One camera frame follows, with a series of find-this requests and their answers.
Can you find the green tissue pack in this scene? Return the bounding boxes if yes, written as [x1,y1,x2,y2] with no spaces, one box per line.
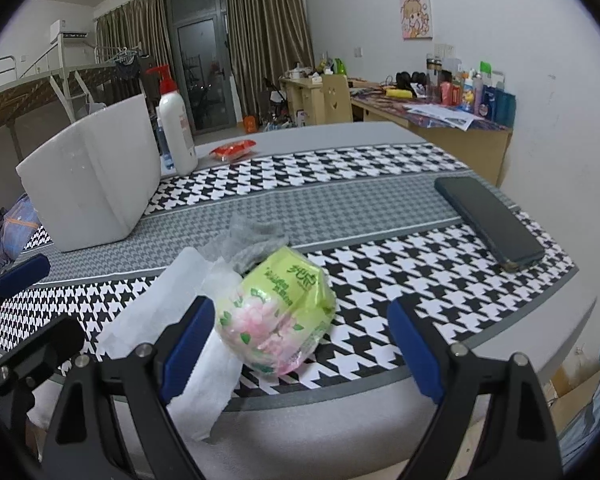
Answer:
[215,247,337,376]

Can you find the grey sock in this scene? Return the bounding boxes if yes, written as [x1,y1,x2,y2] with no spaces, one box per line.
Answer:
[199,214,289,275]

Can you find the blue plaid quilt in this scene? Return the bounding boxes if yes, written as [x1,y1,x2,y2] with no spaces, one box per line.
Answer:
[0,194,41,269]

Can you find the white styrofoam box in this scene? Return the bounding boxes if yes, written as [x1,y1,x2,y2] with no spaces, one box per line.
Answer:
[16,94,161,252]

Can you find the black smartphone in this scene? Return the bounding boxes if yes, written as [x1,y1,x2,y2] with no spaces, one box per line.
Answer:
[434,177,545,273]

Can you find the houndstooth table cloth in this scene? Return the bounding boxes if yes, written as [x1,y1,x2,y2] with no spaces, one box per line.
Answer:
[0,142,579,413]

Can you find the metal bunk bed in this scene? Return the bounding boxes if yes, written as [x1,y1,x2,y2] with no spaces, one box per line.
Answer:
[0,38,114,157]

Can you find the white pump bottle red top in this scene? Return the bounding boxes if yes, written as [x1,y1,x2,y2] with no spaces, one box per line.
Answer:
[146,65,198,177]

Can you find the red snack packet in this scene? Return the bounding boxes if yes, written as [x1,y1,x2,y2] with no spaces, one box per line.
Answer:
[210,140,257,162]

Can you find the wooden desk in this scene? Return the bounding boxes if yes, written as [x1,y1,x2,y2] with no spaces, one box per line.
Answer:
[279,78,513,186]

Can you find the white air conditioner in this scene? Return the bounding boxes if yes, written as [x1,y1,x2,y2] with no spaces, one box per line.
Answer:
[50,20,88,44]

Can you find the white papers on desk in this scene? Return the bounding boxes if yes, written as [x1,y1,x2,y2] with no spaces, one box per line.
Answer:
[405,104,480,131]

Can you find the wooden smiley chair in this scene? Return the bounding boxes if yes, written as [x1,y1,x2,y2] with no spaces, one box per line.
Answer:
[322,75,353,125]

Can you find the left brown curtain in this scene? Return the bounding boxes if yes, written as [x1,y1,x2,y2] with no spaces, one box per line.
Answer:
[94,0,174,106]

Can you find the brown curtain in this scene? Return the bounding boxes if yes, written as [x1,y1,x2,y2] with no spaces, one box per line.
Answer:
[226,0,314,116]
[94,0,174,106]

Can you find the glass balcony door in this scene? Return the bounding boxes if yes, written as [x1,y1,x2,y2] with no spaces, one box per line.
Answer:
[166,0,236,134]

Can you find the right brown curtain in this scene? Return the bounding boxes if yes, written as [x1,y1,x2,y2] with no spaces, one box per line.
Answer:
[226,0,314,116]

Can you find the anime wall poster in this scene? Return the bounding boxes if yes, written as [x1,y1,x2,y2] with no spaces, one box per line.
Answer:
[400,0,434,40]

